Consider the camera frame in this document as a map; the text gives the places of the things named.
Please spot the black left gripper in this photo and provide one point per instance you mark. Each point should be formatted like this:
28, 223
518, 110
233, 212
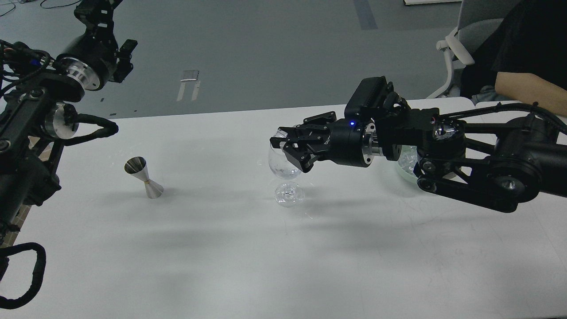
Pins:
93, 59

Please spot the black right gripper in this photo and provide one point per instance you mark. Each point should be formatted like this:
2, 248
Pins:
324, 137

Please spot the steel double jigger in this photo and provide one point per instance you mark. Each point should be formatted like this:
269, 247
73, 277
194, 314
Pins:
137, 167

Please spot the person's forearm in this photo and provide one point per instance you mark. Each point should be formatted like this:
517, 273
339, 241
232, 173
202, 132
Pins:
529, 88

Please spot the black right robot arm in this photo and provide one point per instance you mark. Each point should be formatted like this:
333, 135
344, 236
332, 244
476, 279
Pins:
493, 157

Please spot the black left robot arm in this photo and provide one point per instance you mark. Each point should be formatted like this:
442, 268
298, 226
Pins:
40, 120

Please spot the clear wine glass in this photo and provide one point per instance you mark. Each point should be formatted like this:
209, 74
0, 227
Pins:
288, 193

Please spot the pile of ice cubes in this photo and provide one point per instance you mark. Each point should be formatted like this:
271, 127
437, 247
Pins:
408, 159

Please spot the silver floor plate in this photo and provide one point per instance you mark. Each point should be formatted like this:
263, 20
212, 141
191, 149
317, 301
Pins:
189, 85

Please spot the green bowl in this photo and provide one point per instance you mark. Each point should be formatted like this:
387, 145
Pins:
412, 179

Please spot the beige checkered sofa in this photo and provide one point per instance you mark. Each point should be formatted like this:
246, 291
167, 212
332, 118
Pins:
24, 209

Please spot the white office chair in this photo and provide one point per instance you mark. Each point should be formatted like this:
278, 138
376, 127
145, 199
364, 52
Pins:
478, 19

